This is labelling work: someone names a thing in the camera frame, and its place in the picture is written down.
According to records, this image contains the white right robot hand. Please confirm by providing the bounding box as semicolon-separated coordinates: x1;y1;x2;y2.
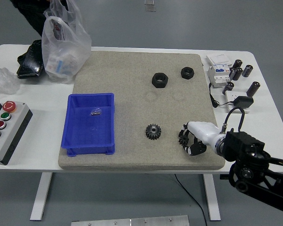
179;121;221;157

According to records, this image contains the small black gear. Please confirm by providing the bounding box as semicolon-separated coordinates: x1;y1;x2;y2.
178;129;191;146

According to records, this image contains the large black gear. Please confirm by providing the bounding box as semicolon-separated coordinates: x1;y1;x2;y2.
145;123;162;141

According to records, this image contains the small black hex nut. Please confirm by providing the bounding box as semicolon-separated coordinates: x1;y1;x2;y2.
180;66;195;80

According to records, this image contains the large black hex nut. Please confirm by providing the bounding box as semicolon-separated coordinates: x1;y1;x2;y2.
151;72;169;89

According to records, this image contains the grey push-button control box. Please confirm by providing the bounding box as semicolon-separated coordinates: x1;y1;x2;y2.
0;96;34;166

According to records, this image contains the black power adapter plug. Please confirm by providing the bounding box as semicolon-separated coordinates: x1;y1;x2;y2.
233;95;254;109

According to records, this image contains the white circuit breaker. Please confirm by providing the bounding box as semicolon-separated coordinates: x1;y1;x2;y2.
207;65;233;89

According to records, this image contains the white table leg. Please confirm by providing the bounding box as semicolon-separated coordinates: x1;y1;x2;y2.
29;172;53;221
201;174;221;221

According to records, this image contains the flat white carton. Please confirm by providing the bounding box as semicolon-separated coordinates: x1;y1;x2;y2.
206;53;232;67

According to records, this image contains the grey-brown mat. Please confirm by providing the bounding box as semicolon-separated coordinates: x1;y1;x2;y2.
58;51;226;170

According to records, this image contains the blue plastic bin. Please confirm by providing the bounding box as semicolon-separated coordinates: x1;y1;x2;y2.
60;92;116;157

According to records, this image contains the silver metal plate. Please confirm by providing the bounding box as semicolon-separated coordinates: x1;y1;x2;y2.
70;215;190;226

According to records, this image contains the white plastic shopping bag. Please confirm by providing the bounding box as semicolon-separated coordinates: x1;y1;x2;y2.
42;0;92;84

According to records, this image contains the black shiny packet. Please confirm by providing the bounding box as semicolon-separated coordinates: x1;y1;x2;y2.
16;39;46;80

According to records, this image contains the red emergency stop button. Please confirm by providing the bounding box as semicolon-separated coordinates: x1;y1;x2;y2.
2;100;17;113

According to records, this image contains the crumpled clear plastic wrap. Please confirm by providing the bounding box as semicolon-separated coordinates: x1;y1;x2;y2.
0;66;21;95

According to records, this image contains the person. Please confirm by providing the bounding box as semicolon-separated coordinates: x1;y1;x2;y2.
9;0;53;37

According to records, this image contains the black adapter cord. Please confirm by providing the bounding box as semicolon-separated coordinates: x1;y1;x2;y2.
208;82;235;109

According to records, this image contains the white wall socket plate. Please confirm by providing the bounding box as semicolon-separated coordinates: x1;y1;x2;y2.
225;90;251;114

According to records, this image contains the black floor cable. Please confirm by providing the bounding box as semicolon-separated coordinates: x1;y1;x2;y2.
174;174;208;226

